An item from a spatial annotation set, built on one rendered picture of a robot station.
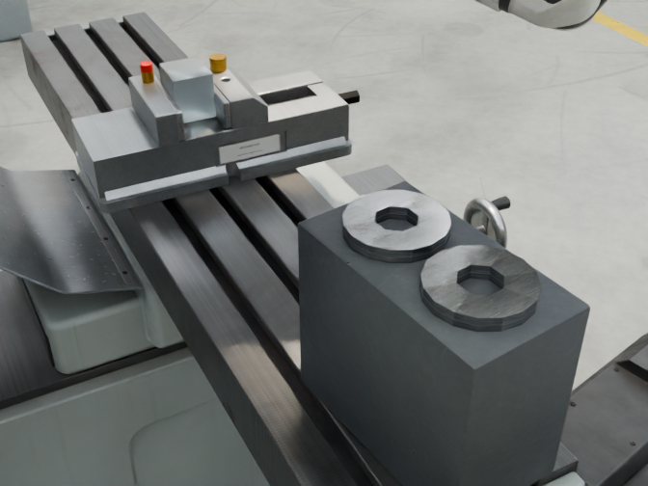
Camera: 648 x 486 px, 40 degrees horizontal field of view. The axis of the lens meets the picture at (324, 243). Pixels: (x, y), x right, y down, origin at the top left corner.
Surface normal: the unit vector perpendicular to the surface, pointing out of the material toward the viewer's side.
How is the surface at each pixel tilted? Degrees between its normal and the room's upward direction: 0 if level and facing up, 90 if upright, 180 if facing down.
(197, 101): 90
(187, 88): 90
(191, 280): 0
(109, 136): 0
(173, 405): 90
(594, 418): 0
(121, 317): 90
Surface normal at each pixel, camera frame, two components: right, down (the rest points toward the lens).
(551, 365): 0.58, 0.48
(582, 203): 0.00, -0.81
